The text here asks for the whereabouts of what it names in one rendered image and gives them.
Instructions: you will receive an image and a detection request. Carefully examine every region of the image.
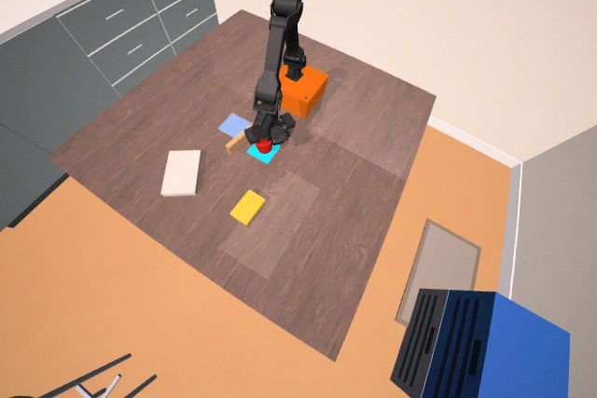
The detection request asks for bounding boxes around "white flat rectangular block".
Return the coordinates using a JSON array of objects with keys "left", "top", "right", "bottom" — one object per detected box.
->
[{"left": 161, "top": 150, "right": 201, "bottom": 197}]

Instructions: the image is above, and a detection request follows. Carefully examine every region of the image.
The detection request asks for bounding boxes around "red cup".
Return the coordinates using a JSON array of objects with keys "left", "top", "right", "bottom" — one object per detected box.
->
[{"left": 255, "top": 138, "right": 272, "bottom": 154}]

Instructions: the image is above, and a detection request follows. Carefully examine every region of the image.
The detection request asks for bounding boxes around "tan flat bar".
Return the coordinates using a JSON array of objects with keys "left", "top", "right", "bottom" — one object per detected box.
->
[{"left": 226, "top": 130, "right": 248, "bottom": 155}]

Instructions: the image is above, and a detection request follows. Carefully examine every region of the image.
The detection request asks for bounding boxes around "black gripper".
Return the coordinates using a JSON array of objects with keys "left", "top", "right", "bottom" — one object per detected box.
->
[{"left": 243, "top": 113, "right": 296, "bottom": 144}]

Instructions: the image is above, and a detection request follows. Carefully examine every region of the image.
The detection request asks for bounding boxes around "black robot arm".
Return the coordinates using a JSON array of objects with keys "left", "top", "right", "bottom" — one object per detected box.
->
[{"left": 250, "top": 0, "right": 307, "bottom": 145}]

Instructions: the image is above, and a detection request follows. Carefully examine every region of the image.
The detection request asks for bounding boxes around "yellow rectangular block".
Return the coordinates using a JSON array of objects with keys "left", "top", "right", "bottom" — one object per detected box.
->
[{"left": 231, "top": 189, "right": 265, "bottom": 227}]

